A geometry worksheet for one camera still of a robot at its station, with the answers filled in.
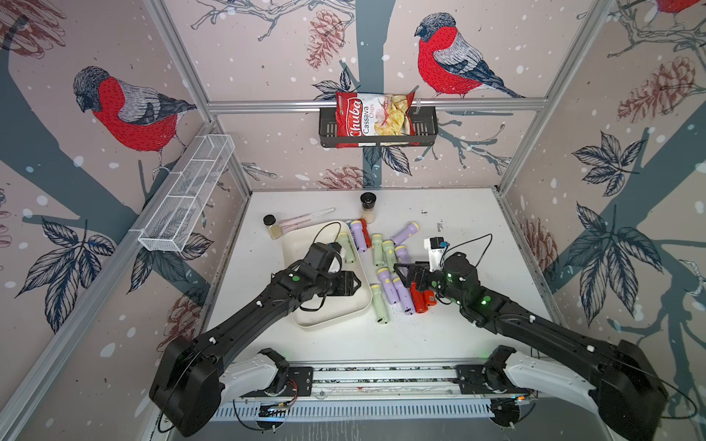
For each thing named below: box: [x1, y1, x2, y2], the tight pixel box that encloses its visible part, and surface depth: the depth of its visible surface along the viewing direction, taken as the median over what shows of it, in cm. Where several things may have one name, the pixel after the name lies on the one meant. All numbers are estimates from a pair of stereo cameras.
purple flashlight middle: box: [394, 245, 410, 277], surface depth 100 cm
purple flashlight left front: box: [376, 267, 399, 306], surface depth 90 cm
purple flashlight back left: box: [350, 220, 367, 253], surface depth 100 cm
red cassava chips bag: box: [335, 90, 421, 149], surface depth 89 cm
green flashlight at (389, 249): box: [382, 239, 397, 272], surface depth 100 cm
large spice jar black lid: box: [360, 191, 377, 225], surface depth 106 cm
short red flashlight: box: [417, 289, 438, 312], surface depth 87 cm
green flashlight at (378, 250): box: [371, 233, 386, 268], surface depth 100 cm
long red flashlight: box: [409, 281, 433, 315], surface depth 87 cm
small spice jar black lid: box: [262, 214, 284, 240], surface depth 102 cm
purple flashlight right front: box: [392, 277, 416, 316], surface depth 87 cm
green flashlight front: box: [370, 284, 390, 325], surface depth 87 cm
